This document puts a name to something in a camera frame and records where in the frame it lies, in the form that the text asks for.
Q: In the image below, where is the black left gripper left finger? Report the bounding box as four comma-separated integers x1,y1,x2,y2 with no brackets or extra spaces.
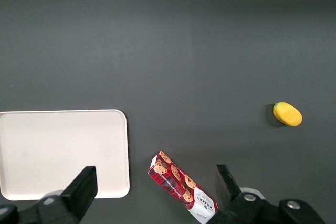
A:
0,166,99,224

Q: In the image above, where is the red Walkers cookie box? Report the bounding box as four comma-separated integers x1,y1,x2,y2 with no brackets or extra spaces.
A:
148,150,219,223

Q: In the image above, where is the white rectangular plastic tray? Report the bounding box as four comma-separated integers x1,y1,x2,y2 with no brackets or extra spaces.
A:
0,109,131,201

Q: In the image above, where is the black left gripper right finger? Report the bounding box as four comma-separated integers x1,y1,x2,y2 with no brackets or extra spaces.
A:
206,164,327,224

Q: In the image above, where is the yellow toy mango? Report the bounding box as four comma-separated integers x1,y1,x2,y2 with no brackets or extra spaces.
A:
272,102,303,127

